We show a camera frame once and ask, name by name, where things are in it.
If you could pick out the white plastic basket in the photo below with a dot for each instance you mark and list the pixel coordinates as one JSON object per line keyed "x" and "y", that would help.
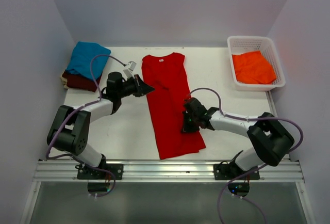
{"x": 242, "y": 44}

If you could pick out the folded maroon t shirt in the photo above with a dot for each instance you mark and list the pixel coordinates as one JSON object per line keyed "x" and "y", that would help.
{"x": 80, "y": 82}

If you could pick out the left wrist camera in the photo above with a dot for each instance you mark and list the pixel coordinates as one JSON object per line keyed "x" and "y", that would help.
{"x": 129, "y": 69}

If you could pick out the red t shirt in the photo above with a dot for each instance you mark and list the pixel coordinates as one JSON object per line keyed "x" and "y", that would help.
{"x": 167, "y": 75}

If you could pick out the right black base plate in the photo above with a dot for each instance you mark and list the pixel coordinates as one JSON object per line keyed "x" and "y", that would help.
{"x": 224, "y": 171}

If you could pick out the folded blue t shirt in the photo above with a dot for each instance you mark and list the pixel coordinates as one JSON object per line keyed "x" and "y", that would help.
{"x": 88, "y": 59}

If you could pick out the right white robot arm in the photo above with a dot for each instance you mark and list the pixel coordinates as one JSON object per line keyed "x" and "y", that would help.
{"x": 269, "y": 138}

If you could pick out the folded beige t shirt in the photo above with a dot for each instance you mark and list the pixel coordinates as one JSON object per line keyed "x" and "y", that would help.
{"x": 64, "y": 79}

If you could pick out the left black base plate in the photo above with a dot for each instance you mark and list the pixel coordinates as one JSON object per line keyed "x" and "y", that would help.
{"x": 86, "y": 173}

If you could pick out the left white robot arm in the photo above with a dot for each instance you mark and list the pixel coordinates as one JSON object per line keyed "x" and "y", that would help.
{"x": 69, "y": 132}

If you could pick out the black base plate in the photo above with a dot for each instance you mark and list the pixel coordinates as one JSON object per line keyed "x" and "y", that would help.
{"x": 86, "y": 173}
{"x": 224, "y": 171}

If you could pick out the orange t shirt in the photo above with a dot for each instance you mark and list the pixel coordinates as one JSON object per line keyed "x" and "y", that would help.
{"x": 253, "y": 68}

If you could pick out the aluminium rail frame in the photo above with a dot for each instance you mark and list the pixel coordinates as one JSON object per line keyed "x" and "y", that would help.
{"x": 140, "y": 166}

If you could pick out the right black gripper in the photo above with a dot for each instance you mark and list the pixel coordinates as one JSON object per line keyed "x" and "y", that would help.
{"x": 186, "y": 128}

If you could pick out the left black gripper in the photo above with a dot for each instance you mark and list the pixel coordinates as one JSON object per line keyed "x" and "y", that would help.
{"x": 142, "y": 88}

